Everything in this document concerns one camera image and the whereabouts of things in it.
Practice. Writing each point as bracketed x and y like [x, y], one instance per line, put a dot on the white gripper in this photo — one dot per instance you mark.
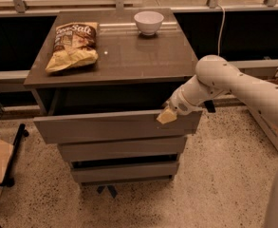
[178, 104]

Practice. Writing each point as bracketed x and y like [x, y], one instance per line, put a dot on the grey top drawer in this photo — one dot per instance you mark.
[113, 126]

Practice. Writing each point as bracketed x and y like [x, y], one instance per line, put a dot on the grey drawer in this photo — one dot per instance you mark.
[92, 151]
[126, 172]
[113, 126]

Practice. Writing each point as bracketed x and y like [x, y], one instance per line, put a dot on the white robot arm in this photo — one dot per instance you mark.
[213, 77]

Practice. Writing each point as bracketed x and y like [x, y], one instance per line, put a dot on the grey bottom drawer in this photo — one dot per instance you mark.
[126, 172]

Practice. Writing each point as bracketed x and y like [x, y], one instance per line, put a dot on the grey drawer cabinet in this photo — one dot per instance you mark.
[133, 73]

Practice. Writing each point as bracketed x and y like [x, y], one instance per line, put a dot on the grey middle drawer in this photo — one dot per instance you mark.
[92, 151]

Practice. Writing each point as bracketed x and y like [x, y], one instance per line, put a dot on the white ceramic bowl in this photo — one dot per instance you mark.
[148, 22]

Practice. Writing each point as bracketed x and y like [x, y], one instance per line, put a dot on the sea salt chip bag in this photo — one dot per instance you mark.
[74, 46]

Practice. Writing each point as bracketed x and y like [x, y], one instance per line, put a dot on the black metal stand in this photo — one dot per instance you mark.
[8, 179]

